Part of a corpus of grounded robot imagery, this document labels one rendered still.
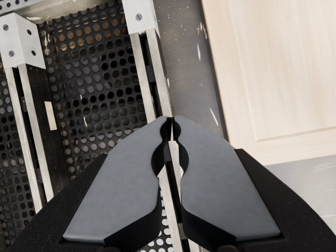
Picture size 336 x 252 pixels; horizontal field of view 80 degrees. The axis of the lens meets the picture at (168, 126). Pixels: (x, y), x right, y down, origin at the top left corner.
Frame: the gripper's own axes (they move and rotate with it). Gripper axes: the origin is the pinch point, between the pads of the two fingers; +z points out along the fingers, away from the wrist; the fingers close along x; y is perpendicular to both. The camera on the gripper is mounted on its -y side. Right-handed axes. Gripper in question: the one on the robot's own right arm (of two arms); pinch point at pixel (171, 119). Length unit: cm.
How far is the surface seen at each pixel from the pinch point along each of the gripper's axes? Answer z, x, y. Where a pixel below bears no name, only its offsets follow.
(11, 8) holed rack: 47, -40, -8
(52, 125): 35, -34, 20
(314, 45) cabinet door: 38.0, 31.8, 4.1
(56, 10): 49, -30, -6
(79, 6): 50, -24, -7
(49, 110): 38, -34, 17
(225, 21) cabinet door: 42.8, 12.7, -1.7
